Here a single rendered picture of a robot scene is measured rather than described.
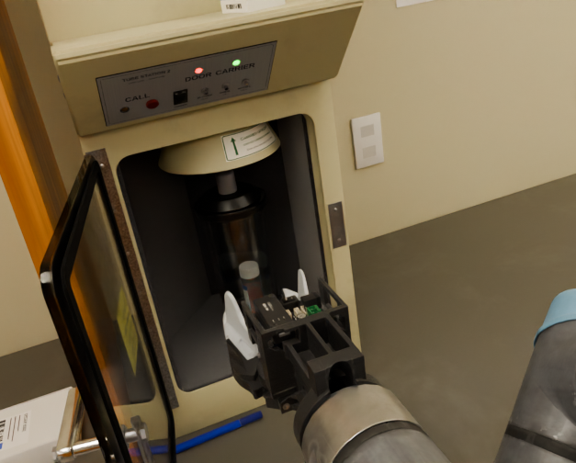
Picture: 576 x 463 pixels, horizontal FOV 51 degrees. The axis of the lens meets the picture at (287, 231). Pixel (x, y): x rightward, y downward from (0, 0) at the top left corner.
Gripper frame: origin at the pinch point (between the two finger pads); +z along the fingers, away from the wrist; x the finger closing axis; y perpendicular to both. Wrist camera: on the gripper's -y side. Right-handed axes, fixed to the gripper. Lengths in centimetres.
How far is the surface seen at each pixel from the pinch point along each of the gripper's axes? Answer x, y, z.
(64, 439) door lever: 20.2, -3.9, -3.8
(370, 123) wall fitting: -46, -5, 65
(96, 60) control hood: 8.8, 24.8, 11.4
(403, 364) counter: -25.9, -30.5, 19.4
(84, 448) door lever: 18.7, -4.4, -5.3
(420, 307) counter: -37, -30, 32
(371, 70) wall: -48, 6, 66
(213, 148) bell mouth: -3.3, 9.8, 25.2
